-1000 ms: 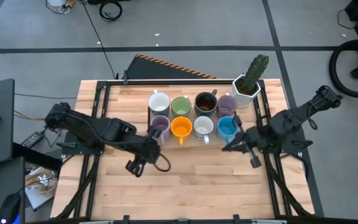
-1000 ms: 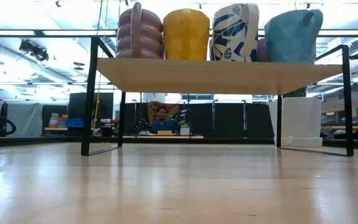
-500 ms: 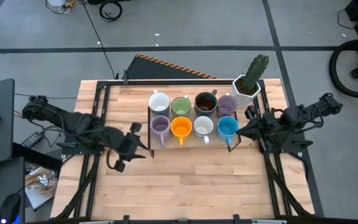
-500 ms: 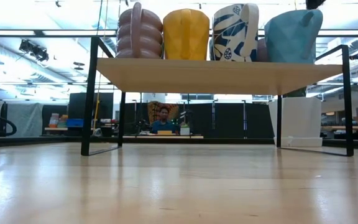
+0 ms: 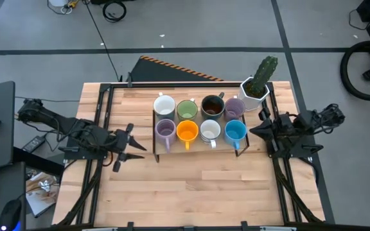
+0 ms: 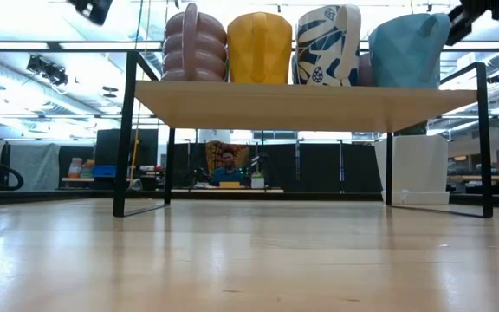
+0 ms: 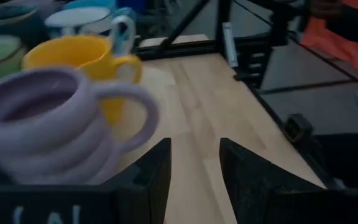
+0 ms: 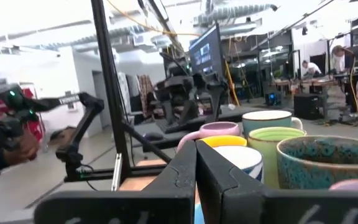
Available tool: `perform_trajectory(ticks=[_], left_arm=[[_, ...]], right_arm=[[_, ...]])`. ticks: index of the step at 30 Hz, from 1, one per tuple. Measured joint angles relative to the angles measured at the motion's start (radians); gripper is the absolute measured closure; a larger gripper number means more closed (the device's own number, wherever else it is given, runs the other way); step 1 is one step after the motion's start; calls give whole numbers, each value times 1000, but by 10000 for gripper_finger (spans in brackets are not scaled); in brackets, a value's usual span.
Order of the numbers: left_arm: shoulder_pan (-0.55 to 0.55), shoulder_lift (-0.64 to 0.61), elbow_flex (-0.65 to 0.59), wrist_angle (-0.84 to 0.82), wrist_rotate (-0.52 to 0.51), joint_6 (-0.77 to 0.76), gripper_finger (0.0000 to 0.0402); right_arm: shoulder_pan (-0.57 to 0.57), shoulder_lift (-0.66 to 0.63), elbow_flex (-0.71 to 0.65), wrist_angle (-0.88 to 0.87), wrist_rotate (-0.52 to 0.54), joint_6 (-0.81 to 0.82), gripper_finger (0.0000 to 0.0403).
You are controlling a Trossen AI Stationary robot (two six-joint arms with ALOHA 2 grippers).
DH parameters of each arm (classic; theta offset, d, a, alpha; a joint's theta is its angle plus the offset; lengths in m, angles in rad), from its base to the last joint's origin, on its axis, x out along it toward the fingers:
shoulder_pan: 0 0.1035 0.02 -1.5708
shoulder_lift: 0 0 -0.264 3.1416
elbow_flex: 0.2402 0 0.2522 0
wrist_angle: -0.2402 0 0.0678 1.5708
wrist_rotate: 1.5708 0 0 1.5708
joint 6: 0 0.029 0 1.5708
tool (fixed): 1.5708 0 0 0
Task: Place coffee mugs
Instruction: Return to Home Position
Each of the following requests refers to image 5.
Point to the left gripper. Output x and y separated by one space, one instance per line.
120 141

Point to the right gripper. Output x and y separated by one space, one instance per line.
278 130

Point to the plain blue mug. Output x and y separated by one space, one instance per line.
235 131

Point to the mauve ribbed mug brown rim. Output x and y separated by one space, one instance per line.
234 109

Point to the lilac bubble mug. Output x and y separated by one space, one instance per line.
165 130

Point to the blue white patterned mug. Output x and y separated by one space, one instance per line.
210 130

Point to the dark teal speckled mug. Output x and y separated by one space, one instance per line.
212 107

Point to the orange yellow mug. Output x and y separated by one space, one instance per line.
187 131

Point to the green ribbed mug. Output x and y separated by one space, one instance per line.
187 110

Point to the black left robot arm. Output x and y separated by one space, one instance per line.
59 123

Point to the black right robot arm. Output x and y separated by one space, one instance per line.
304 122

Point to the white hexagonal planter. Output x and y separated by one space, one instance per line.
246 97

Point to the green cactus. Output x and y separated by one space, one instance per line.
265 72

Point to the wooden shelf black metal legs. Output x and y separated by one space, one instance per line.
199 148

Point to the black panel orange striped edge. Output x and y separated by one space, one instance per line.
159 72

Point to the crumpled silver foil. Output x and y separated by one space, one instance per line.
44 185

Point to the black power adapter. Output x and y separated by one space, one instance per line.
34 144

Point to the white paper pile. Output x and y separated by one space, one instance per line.
40 203

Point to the black computer mouse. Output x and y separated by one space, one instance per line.
10 215

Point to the white trash bin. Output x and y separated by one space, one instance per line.
58 2

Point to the black metal table frame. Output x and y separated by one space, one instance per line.
185 85

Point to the silver metal bracket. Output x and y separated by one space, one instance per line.
98 229
278 229

